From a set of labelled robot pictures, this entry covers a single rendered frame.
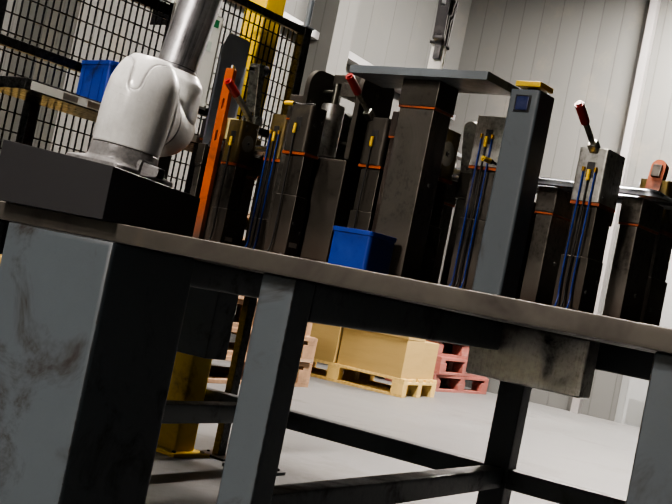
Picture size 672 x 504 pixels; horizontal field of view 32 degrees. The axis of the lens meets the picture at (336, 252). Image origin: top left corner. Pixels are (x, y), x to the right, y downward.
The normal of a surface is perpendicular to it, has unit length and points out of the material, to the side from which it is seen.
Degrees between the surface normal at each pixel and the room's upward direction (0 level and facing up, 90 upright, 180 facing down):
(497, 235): 90
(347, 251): 90
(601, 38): 90
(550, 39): 90
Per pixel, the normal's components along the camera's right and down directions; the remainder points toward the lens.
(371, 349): -0.44, -0.12
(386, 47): 0.86, 0.16
